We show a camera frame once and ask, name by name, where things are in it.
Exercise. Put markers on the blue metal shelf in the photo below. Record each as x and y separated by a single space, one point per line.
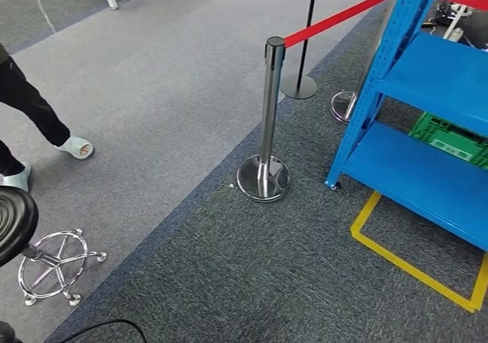
430 179

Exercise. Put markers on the black stanchion with round base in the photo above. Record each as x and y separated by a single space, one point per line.
304 85

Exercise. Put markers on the green plastic crate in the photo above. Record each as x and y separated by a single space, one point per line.
453 138

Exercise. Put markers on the person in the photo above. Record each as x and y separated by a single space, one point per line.
34 111

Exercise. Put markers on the white power strip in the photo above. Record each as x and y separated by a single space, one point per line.
456 34

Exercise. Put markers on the white desk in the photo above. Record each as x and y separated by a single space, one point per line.
463 7

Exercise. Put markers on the chrome stanchion post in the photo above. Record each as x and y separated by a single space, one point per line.
270 108

